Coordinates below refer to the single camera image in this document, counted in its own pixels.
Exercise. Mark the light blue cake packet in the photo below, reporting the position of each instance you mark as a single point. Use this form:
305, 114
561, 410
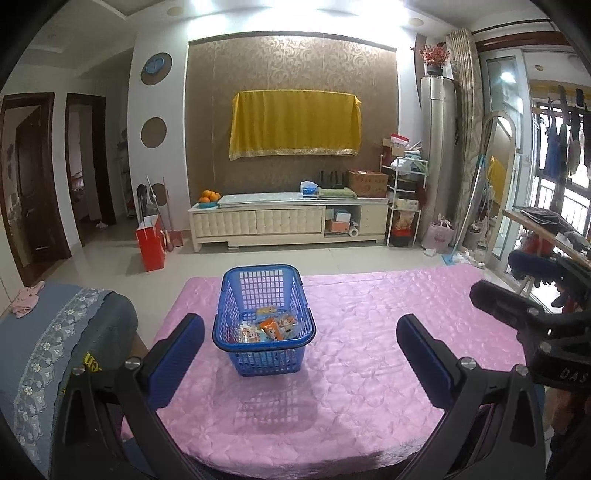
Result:
249, 333

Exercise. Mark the pile of oranges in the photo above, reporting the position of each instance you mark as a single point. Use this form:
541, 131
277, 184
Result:
210, 196

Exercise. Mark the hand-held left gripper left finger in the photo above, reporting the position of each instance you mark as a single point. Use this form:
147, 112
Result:
178, 364

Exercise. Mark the red and black hanging clothes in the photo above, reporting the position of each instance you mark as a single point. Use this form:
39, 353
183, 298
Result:
531, 261

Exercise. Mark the wooden railing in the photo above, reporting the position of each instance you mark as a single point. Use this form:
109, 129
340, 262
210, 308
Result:
531, 228

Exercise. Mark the light blue snack packet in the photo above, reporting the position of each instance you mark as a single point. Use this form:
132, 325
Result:
288, 321

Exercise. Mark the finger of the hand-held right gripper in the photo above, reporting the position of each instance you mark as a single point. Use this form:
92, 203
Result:
575, 281
508, 307

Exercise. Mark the green folded cloth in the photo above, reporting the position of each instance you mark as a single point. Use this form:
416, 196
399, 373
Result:
337, 194

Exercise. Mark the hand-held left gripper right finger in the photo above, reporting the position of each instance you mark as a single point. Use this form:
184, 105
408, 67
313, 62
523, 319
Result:
422, 364

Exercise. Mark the red white box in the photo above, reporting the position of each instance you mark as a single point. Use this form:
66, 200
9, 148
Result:
397, 144

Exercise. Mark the pink cloth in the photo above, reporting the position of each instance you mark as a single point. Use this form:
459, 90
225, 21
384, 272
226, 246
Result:
27, 300

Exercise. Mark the clothes on balcony line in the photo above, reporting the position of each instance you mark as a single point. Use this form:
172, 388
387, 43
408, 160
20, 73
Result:
561, 143

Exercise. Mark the pink quilted tablecloth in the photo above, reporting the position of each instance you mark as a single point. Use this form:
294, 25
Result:
369, 314

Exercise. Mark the patterned beige curtain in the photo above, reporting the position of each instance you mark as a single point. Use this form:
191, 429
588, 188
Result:
466, 115

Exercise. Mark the brown wall disc with blue plate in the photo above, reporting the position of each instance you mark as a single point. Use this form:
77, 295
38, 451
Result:
156, 67

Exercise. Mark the silver standing air conditioner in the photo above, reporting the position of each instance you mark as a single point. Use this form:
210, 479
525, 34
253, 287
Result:
437, 152

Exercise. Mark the blue flat mop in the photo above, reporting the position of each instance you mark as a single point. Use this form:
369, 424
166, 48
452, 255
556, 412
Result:
450, 258

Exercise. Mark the blue plastic basket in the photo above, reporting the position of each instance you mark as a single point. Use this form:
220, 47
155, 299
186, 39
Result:
263, 346

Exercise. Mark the brown cardboard box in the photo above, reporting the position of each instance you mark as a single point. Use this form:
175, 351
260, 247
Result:
368, 183

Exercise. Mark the dark wooden door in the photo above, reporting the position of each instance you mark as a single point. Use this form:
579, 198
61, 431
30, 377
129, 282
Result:
37, 184

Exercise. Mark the yellow cloth cover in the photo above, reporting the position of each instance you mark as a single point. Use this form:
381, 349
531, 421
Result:
295, 124

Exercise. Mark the dark wooden door frame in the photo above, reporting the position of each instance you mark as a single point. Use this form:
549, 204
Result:
108, 175

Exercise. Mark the blue fruit plate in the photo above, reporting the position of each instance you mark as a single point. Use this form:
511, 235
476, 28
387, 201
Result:
207, 204

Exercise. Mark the orange box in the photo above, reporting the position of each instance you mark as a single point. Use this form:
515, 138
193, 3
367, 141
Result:
337, 226

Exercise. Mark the arched standing mirror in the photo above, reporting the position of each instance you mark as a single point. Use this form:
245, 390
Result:
501, 184

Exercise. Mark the plain round brown wall disc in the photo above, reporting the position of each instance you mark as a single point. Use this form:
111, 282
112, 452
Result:
153, 132

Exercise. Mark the glass cabinet top mat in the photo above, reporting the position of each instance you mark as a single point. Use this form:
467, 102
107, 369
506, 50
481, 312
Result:
261, 199

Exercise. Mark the pink gift bag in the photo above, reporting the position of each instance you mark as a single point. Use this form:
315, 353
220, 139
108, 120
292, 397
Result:
438, 237

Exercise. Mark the white paper roll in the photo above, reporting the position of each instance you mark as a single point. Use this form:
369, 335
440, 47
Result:
353, 231

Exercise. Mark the blue tissue box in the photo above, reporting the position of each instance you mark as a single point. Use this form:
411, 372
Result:
309, 189

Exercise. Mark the orange snack packet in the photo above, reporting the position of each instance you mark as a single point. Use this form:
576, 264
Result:
270, 326

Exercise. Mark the yellow bun packet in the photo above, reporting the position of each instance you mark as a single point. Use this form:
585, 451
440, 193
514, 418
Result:
265, 311

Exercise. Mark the red paper shopping bag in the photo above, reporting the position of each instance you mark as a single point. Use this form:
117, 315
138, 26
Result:
150, 244

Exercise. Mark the cream television cabinet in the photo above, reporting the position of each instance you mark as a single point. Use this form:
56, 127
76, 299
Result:
258, 221

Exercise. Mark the vase with red flowers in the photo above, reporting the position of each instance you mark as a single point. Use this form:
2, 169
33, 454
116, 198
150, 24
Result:
434, 55

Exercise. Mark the black router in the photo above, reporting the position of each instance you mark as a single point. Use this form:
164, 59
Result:
333, 182

